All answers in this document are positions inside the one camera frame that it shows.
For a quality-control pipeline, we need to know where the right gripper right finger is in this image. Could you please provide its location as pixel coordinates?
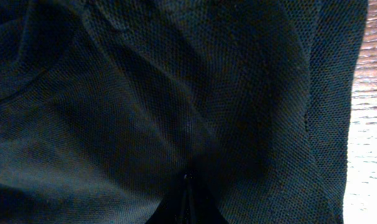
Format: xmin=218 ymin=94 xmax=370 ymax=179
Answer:
xmin=188 ymin=177 xmax=228 ymax=224

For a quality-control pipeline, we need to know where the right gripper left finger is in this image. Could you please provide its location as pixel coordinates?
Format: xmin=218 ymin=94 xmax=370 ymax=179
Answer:
xmin=146 ymin=175 xmax=189 ymax=224

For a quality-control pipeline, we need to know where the black t-shirt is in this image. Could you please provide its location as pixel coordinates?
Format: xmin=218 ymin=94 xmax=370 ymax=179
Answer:
xmin=0 ymin=0 xmax=368 ymax=224

